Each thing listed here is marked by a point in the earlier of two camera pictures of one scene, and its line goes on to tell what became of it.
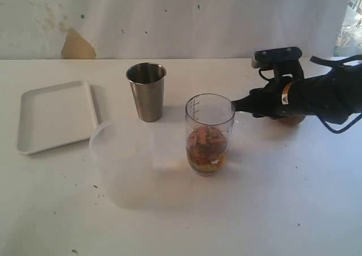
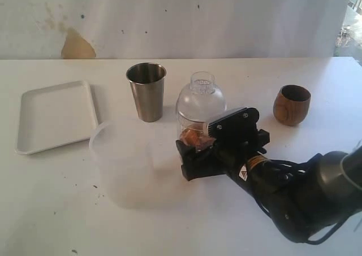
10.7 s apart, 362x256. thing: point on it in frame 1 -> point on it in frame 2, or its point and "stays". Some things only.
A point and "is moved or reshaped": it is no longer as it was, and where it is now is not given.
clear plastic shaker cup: (210, 119) is moved or reshaped
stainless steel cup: (147, 79) stays
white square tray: (55, 116) stays
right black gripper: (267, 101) -> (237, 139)
